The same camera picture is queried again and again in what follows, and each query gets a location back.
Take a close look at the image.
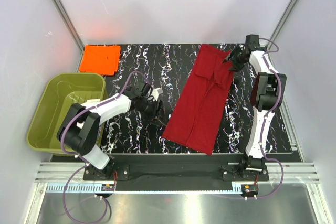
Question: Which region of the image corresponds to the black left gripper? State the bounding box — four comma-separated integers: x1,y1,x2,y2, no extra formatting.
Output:
138,98,167,126

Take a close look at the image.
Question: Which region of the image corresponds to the red t shirt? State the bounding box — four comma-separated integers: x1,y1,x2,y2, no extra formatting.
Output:
162,44,234,155

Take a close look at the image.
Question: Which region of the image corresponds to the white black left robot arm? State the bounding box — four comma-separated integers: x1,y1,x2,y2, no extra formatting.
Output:
57,82,164,180

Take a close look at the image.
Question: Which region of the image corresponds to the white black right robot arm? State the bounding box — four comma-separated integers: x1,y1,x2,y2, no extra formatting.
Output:
223,34,287,180

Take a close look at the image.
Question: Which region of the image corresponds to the folded orange t shirt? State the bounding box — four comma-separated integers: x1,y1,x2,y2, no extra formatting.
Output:
79,45,121,76

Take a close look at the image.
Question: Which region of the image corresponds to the left orange connector block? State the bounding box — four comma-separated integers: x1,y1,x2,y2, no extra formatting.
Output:
101,184,115,191

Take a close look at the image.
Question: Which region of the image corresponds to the orange connector block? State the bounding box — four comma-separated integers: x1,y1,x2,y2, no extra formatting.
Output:
242,184,259,193
101,184,115,191

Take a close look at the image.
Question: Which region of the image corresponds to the olive green plastic bin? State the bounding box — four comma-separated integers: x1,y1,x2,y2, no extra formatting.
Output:
26,72,108,156

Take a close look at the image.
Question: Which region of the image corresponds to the right orange connector block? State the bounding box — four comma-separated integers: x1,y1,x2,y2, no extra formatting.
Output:
242,184,259,193

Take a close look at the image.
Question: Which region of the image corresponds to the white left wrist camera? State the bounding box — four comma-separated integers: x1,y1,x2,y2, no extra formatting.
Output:
151,88,163,101

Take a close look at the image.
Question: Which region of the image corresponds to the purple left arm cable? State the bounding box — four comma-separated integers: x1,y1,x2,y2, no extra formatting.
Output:
60,71,149,222

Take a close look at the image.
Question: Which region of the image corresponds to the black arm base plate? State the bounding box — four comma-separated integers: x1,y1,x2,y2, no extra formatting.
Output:
83,154,269,193

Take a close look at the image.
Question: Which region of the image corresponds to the aluminium frame rail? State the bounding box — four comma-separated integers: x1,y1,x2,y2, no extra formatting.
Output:
35,162,319,184

